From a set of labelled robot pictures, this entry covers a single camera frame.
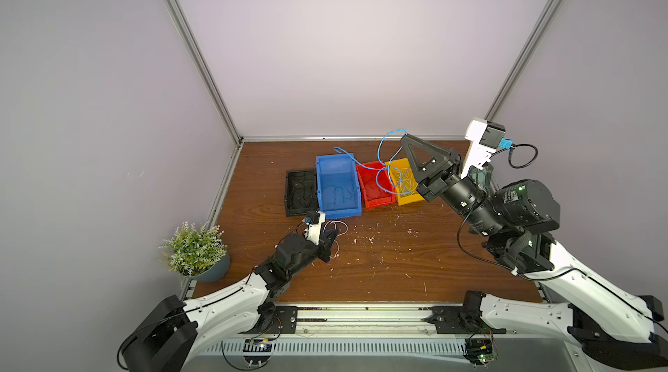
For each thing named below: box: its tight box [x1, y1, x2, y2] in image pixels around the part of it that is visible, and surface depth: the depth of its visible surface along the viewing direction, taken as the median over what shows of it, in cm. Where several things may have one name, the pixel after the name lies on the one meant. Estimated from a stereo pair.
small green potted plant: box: [157, 220, 231, 283], surface depth 73 cm
